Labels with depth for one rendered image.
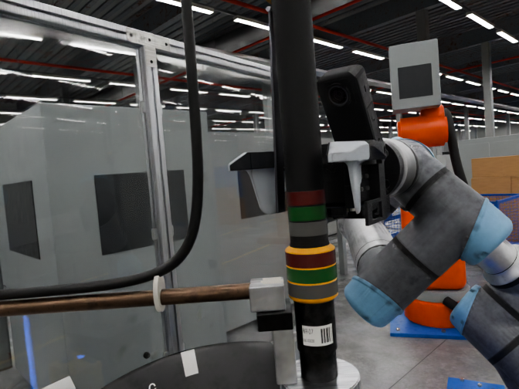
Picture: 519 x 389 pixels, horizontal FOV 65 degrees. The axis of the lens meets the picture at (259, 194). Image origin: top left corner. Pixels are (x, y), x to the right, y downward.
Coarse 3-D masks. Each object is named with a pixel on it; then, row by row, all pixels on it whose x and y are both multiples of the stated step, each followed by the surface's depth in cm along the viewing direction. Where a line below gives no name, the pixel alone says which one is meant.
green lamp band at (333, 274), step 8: (336, 264) 35; (288, 272) 35; (296, 272) 34; (304, 272) 33; (312, 272) 33; (320, 272) 33; (328, 272) 34; (336, 272) 35; (296, 280) 34; (304, 280) 33; (312, 280) 33; (320, 280) 33; (328, 280) 34
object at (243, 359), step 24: (168, 360) 51; (216, 360) 51; (240, 360) 51; (264, 360) 51; (120, 384) 48; (168, 384) 49; (192, 384) 48; (216, 384) 49; (240, 384) 49; (264, 384) 49
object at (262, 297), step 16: (256, 288) 34; (272, 288) 34; (256, 304) 34; (272, 304) 34; (288, 304) 36; (272, 320) 34; (288, 320) 34; (288, 336) 34; (288, 352) 34; (288, 368) 34; (352, 368) 36; (288, 384) 34; (304, 384) 34; (320, 384) 34; (336, 384) 34; (352, 384) 34
